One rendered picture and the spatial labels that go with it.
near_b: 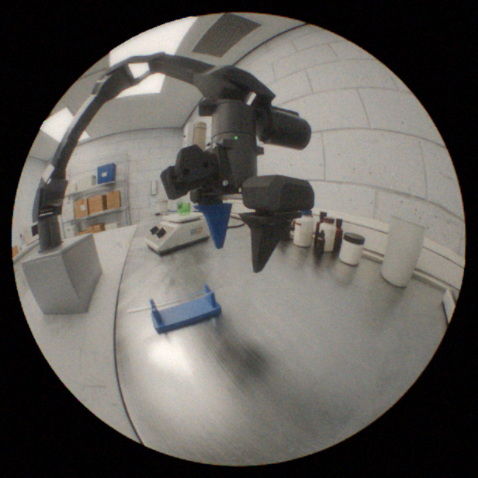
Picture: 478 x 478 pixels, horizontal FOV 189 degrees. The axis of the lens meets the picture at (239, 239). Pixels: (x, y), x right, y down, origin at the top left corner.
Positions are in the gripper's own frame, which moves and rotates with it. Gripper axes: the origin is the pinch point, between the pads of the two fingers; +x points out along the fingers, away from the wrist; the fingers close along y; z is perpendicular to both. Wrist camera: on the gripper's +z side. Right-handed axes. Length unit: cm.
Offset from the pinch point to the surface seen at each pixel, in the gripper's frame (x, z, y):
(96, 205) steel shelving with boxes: -13, 104, -240
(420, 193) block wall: -13, -47, 32
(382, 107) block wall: -45, -48, 23
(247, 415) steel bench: 10.5, 9.5, 15.6
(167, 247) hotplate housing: 8.4, 6.2, -25.4
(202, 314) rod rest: 9.5, 6.5, 1.6
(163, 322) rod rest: 9.3, 11.9, 0.9
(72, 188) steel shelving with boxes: -53, 157, -239
